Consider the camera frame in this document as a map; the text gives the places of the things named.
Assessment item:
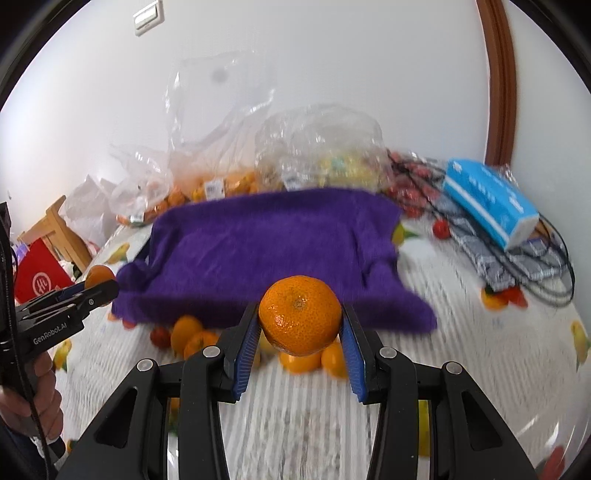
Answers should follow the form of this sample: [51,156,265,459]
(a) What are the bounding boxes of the large orange mandarin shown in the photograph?
[259,275,342,357]

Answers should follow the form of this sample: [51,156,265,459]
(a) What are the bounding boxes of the small orange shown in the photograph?
[84,265,116,288]

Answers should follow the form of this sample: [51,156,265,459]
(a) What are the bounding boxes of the bag of red fruits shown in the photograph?
[386,150,445,219]

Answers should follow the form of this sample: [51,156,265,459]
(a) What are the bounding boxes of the person's left hand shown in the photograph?
[0,352,64,441]

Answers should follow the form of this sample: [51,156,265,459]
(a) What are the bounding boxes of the orange with stem on table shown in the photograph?
[183,330,218,360]

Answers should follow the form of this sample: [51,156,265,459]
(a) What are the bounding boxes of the orange on table left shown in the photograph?
[170,315,204,357]

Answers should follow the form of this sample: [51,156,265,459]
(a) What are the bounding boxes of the red paper bag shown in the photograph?
[14,239,73,304]

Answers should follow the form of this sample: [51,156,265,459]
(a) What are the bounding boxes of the small red fruit on table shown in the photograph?
[149,326,171,350]

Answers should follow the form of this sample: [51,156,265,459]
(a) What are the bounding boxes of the orange under gripper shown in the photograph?
[279,352,322,375]

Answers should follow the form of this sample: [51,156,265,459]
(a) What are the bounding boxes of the wooden chair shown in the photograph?
[17,195,92,272]

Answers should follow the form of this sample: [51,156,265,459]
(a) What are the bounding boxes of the purple fuzzy towel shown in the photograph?
[112,188,437,334]

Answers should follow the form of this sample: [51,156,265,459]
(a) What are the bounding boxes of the white plastic bag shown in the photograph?
[58,175,117,249]

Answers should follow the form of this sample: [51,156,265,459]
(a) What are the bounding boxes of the small red tomato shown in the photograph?
[432,219,451,240]

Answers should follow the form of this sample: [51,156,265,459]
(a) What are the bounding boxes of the silver patterned snack packets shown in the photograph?
[435,195,568,291]

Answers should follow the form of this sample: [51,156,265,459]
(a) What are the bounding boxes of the blue tissue pack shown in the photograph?
[444,159,540,251]

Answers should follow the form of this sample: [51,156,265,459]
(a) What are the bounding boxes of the clear plastic bag yellow snacks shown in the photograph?
[254,104,393,193]

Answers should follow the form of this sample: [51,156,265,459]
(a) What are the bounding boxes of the clear plastic bag with oranges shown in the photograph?
[164,50,276,202]

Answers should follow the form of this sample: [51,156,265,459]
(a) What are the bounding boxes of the black cable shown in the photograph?
[389,154,577,308]

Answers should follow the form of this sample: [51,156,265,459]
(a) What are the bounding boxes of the white wall switch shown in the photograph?
[132,0,164,37]

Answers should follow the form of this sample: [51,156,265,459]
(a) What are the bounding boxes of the brown wooden door frame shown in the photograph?
[476,0,518,167]

